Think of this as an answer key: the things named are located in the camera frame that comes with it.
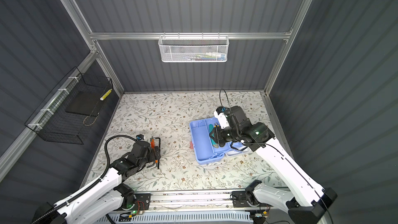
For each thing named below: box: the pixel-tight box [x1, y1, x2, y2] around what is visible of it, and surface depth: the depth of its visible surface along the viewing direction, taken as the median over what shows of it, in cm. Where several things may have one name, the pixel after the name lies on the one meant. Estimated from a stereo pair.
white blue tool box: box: [189, 116, 251, 165], surface depth 88 cm
